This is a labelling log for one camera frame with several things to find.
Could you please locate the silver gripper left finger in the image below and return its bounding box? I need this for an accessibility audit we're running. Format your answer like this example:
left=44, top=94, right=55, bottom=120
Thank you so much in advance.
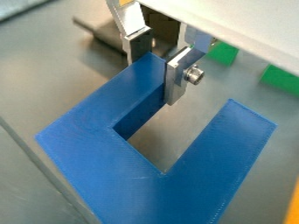
left=107, top=0, right=154, bottom=64

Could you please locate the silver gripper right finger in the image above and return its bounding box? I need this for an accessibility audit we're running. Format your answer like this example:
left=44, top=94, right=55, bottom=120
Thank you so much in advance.
left=163, top=24, right=213, bottom=105

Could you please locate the blue U-shaped block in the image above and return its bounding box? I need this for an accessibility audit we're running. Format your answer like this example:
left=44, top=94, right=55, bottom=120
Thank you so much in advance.
left=35, top=53, right=277, bottom=224

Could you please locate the green arch-shaped block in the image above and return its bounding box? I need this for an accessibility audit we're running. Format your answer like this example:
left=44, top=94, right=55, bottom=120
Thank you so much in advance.
left=207, top=41, right=299, bottom=97

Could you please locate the yellow long rectangular block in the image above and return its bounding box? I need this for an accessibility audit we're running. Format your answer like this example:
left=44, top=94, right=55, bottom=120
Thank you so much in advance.
left=285, top=178, right=299, bottom=224

